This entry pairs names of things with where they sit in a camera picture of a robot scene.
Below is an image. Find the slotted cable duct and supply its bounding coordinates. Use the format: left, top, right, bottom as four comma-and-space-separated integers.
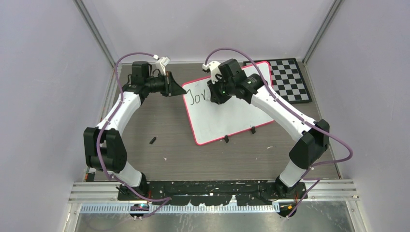
80, 203, 280, 214

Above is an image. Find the pink framed whiteboard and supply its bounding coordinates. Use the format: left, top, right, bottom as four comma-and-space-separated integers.
182, 76, 274, 145

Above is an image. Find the black marker cap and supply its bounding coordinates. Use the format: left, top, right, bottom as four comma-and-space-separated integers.
149, 137, 157, 145

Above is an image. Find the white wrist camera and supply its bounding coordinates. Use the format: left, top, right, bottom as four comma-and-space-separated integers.
155, 57, 170, 75
202, 61, 222, 84

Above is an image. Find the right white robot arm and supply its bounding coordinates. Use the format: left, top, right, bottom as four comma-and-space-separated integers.
202, 58, 330, 199

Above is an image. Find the black white checkerboard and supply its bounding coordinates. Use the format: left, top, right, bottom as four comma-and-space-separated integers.
243, 58, 313, 104

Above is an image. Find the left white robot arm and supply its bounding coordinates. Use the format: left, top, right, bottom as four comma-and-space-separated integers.
83, 57, 186, 200

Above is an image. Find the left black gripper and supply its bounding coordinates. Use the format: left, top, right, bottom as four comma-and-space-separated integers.
145, 72, 186, 98

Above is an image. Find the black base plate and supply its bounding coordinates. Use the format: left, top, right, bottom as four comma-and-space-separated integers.
136, 180, 307, 206

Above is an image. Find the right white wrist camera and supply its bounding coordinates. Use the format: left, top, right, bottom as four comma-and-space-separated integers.
202, 61, 222, 84

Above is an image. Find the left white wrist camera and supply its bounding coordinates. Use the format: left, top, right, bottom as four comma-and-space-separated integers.
155, 57, 170, 75

